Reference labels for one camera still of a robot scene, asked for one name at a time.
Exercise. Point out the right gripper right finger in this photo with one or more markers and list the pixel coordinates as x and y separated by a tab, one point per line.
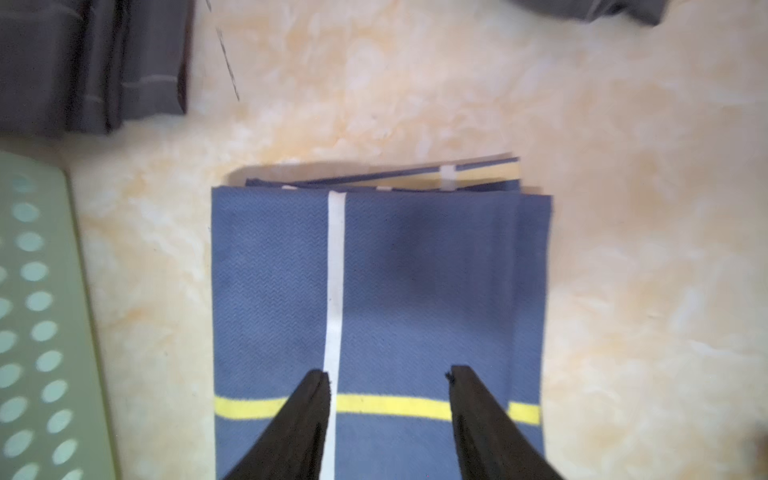
489	446

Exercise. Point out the mint green plastic basket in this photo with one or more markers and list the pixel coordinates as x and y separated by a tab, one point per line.
54	418

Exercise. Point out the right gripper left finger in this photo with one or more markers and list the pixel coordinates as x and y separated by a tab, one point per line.
291	446

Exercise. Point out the blue striped pillowcase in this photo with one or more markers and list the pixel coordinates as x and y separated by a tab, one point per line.
385	281

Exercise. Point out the grey checked pillowcase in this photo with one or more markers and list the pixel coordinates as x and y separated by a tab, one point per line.
648	12
90	66

